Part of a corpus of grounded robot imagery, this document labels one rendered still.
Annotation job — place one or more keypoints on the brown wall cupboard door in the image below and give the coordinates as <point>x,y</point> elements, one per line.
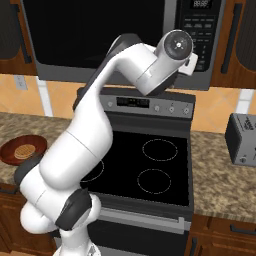
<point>245,40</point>
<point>10,40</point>

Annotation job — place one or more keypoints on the black hob with oven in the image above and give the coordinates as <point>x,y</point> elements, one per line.
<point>160,160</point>

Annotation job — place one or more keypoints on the round brown waffle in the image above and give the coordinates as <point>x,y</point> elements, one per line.
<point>24,152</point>

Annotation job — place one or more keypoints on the red-brown bowl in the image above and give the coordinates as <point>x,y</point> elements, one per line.
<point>10,153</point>

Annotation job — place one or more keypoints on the brown wooden base cupboard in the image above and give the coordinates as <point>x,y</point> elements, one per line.
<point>13,223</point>

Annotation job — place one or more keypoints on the grey toaster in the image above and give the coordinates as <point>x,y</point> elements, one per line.
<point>242,138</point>

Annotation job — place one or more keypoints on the brown wooden drawer front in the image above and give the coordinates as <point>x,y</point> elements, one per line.
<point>233,228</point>

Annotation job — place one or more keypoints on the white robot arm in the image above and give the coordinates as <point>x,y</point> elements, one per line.
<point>83,143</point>

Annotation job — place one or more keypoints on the silver stove knob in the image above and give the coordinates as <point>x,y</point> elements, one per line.
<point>171,109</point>
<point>186,110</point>
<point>156,108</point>
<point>109,104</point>

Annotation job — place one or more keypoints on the black microwave door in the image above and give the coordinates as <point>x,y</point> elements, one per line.
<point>73,30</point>

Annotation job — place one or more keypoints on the white wall socket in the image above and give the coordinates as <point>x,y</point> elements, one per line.
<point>20,82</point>

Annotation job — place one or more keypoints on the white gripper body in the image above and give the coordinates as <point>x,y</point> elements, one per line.
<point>191,64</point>

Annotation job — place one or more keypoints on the brown base cupboard door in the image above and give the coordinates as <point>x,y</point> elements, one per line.
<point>200,245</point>

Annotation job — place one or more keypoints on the black and silver microwave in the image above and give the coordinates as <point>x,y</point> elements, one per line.
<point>200,20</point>

